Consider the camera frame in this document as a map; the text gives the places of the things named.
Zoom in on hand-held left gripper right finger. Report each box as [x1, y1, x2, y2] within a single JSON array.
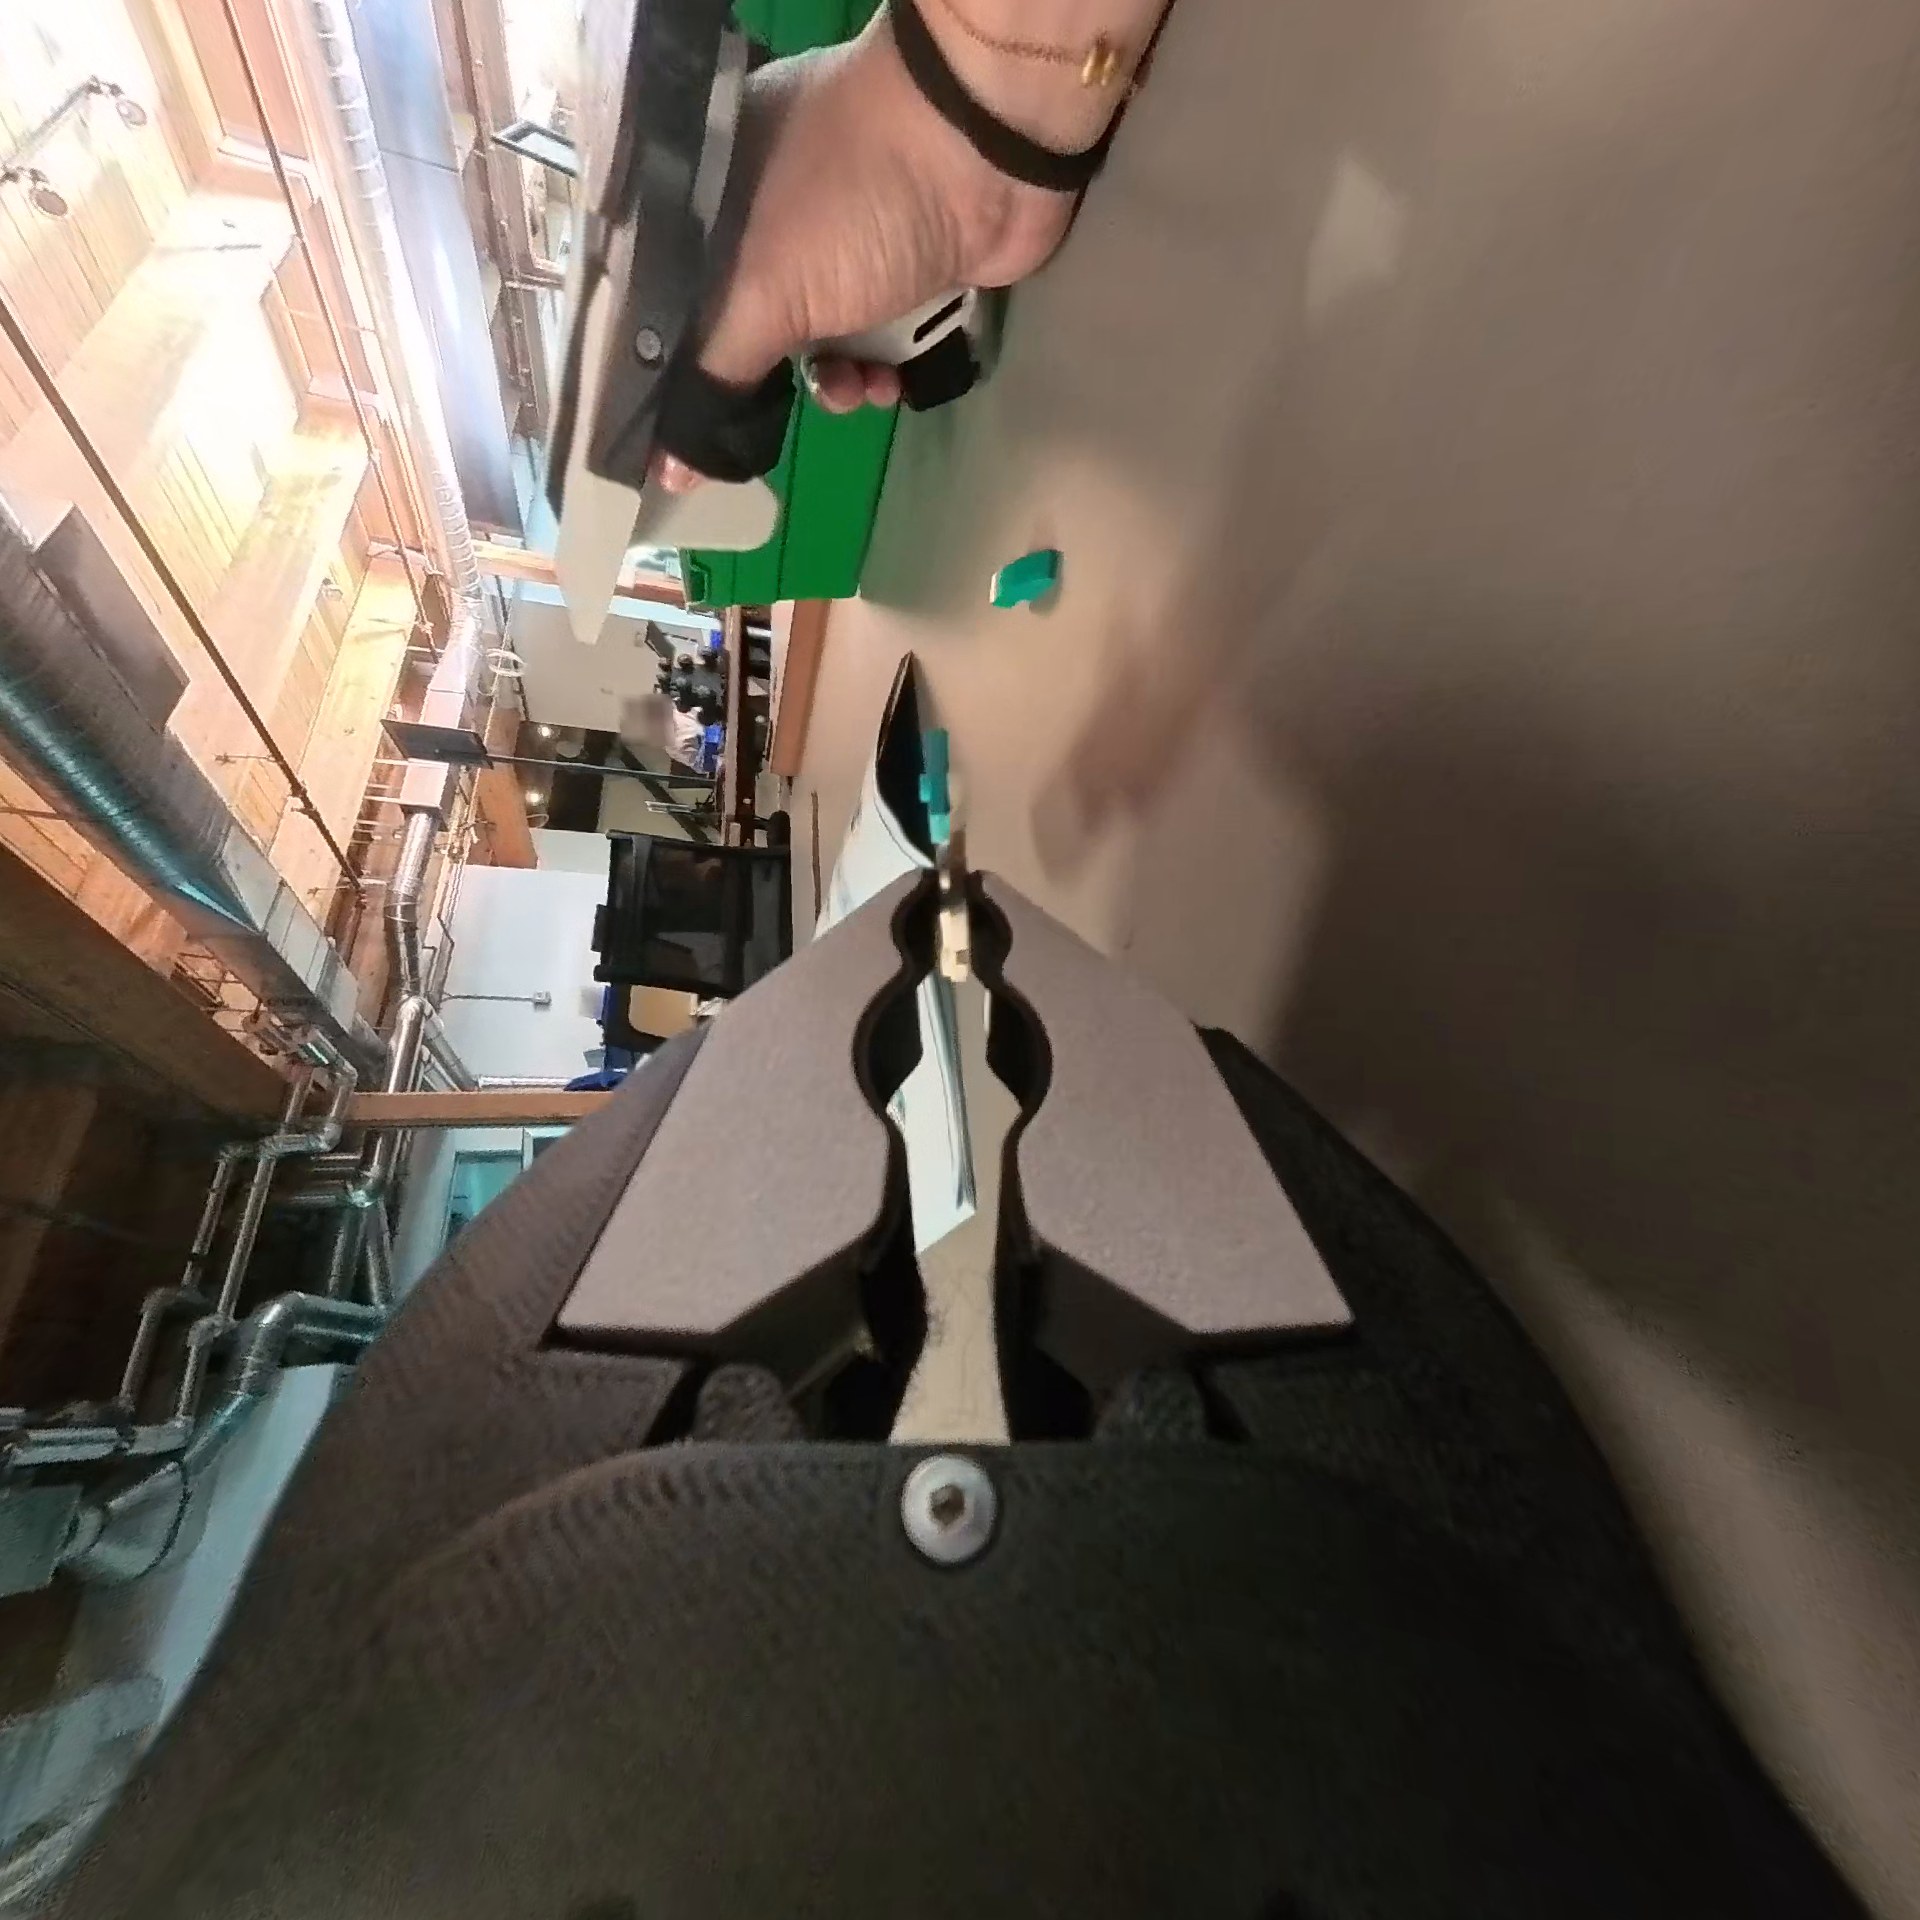
[[967, 878, 1354, 1353]]

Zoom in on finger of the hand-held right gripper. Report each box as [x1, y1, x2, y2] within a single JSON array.
[[550, 468, 640, 650], [631, 478, 783, 553]]

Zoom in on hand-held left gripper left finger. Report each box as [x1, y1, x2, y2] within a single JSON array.
[[550, 872, 940, 1345]]

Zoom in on light blue instruction booklet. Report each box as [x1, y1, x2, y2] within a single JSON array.
[[814, 650, 991, 1250]]

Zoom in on white half-round lego plate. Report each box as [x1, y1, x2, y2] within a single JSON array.
[[910, 729, 975, 988]]

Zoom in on person's right hand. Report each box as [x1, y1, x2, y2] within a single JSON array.
[[656, 46, 1057, 496]]

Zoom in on green plastic bin stack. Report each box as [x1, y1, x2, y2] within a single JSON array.
[[673, 0, 904, 606]]

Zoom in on silver ventilation ducts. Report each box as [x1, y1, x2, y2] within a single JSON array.
[[0, 496, 496, 1594]]

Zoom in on black hair tie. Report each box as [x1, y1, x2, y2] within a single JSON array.
[[884, 0, 1150, 197]]

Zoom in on thin gold bracelet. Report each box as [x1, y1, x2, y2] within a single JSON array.
[[930, 0, 1157, 97]]

